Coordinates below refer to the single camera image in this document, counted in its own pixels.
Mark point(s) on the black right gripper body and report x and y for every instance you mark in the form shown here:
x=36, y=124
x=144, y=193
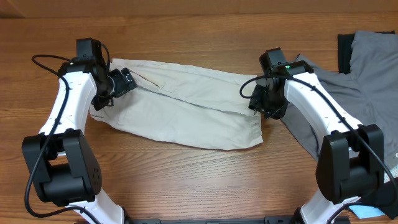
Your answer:
x=277, y=104

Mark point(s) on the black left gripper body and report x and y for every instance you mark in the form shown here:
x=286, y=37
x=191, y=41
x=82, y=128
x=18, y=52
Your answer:
x=106, y=92

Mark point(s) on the beige cotton shorts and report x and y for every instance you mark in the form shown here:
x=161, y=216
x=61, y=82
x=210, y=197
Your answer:
x=185, y=104

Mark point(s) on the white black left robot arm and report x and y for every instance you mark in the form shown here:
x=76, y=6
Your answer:
x=64, y=173

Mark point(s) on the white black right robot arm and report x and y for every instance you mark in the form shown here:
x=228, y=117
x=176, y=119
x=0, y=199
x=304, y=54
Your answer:
x=350, y=163

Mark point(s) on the grey shirt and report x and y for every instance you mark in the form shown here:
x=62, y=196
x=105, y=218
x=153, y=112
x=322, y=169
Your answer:
x=369, y=91

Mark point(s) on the black garment under shirt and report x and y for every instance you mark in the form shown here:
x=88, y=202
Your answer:
x=345, y=41

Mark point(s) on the light blue paper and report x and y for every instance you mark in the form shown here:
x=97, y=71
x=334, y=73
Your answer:
x=362, y=211

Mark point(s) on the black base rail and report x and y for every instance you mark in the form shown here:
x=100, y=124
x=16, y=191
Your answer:
x=214, y=221

